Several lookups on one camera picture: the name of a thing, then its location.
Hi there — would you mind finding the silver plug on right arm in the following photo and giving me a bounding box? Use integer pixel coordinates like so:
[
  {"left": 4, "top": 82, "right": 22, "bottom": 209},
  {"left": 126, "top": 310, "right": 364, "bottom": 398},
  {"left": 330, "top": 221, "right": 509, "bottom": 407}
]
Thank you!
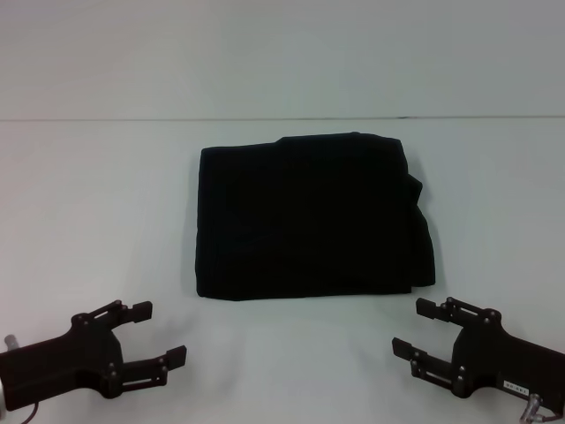
[{"left": 519, "top": 391, "right": 547, "bottom": 421}]

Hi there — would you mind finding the black T-shirt with FREE print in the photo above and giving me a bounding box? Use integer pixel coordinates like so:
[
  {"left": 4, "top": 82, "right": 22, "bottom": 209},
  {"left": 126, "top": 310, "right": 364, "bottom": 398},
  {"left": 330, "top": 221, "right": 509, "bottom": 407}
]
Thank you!
[{"left": 194, "top": 131, "right": 439, "bottom": 303}]

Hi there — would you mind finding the thin cable on left arm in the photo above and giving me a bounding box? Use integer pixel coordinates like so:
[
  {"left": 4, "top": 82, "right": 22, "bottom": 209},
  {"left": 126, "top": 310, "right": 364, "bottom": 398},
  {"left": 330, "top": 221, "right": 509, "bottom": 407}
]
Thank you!
[{"left": 16, "top": 397, "right": 44, "bottom": 420}]

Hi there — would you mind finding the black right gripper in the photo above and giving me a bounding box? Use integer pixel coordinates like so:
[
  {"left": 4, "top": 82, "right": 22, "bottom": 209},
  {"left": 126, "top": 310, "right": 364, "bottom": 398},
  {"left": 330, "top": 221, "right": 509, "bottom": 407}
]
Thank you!
[{"left": 390, "top": 296, "right": 565, "bottom": 399}]

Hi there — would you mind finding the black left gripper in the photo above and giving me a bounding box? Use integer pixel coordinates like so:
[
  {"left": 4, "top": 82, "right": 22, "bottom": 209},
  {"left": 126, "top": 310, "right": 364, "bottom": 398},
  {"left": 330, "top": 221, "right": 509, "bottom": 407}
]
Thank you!
[{"left": 0, "top": 299, "right": 188, "bottom": 410}]

